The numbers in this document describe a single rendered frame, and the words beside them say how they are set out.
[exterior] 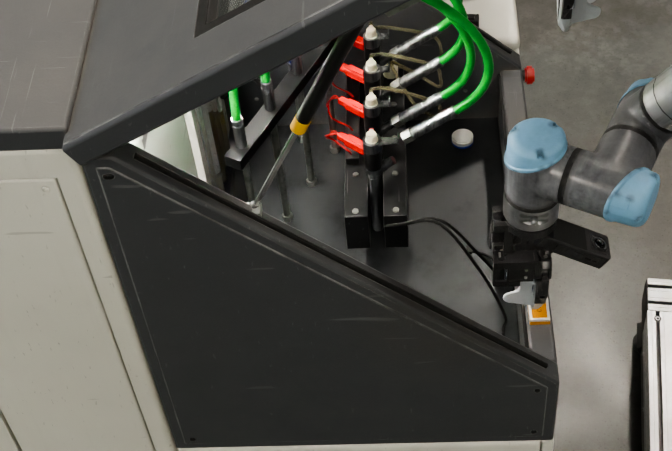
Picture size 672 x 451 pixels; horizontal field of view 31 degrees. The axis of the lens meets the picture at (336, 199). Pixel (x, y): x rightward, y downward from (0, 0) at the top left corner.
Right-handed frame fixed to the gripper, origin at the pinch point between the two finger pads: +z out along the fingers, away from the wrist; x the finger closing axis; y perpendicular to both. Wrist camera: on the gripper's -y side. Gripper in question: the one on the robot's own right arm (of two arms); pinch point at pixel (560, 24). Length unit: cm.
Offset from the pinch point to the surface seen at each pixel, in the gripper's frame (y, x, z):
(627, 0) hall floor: 43, 149, 122
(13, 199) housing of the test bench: -70, -47, -17
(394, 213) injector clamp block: -26.2, -16.4, 23.3
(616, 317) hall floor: 24, 32, 121
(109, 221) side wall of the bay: -60, -47, -12
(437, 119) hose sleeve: -19.1, -12.6, 6.5
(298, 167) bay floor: -44, 8, 38
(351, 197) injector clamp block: -33.0, -12.7, 23.3
